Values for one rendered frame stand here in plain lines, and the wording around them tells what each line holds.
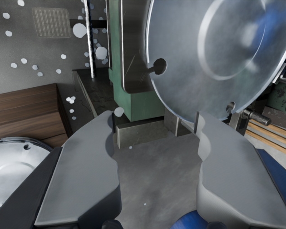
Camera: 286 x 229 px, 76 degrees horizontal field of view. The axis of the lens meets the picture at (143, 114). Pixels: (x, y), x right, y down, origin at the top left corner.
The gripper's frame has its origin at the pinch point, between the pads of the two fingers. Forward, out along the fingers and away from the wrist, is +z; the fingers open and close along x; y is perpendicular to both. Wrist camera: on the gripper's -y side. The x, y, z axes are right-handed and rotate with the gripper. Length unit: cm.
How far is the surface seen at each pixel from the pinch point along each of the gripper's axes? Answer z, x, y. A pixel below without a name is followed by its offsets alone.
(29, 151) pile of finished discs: 37, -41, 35
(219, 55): 17.1, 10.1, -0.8
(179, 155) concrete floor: 112, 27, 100
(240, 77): 20.4, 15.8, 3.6
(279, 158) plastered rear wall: 107, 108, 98
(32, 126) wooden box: 42, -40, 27
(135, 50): 12.3, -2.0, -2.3
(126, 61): 11.8, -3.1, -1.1
